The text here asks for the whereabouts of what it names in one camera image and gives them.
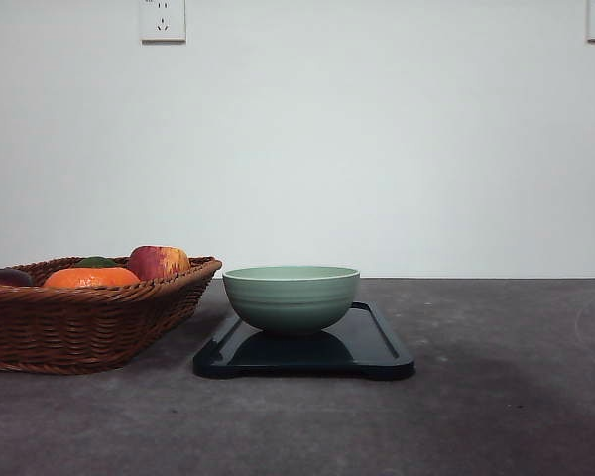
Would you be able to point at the dark blue tray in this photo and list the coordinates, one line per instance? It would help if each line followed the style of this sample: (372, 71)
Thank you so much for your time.
(363, 345)

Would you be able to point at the dark purple fruit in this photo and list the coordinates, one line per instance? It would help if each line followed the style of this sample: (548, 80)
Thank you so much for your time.
(14, 277)

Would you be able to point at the dark green fruit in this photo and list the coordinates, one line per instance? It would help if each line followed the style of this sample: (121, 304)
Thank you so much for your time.
(95, 262)

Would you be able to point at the brown wicker basket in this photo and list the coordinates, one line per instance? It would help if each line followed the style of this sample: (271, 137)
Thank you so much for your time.
(76, 313)

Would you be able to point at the light green bowl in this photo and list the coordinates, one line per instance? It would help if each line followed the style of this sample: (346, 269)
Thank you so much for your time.
(292, 299)

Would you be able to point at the red yellow apple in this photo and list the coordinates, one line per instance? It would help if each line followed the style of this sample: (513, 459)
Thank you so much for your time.
(151, 262)

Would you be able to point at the orange tangerine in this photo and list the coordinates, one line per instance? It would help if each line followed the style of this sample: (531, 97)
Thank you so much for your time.
(90, 277)

